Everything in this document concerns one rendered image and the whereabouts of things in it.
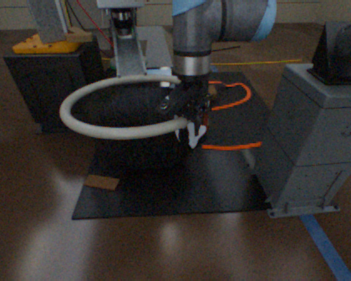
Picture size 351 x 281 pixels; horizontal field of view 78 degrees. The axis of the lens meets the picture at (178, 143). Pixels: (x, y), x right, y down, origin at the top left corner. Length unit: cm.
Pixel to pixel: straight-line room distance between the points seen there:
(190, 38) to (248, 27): 13
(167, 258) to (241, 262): 42
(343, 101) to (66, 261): 162
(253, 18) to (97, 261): 134
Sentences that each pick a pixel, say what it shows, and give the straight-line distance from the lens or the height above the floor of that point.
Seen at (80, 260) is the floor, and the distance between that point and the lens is 149.
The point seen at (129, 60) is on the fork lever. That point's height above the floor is 93.
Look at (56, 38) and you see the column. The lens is 228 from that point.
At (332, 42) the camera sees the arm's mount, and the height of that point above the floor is 101.
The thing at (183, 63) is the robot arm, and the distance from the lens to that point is 53.
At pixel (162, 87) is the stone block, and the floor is 74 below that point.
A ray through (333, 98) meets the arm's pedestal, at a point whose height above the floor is 84.
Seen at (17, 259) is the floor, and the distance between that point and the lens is 166.
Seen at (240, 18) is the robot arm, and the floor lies 120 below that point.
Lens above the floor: 128
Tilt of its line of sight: 39 degrees down
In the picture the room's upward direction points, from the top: straight up
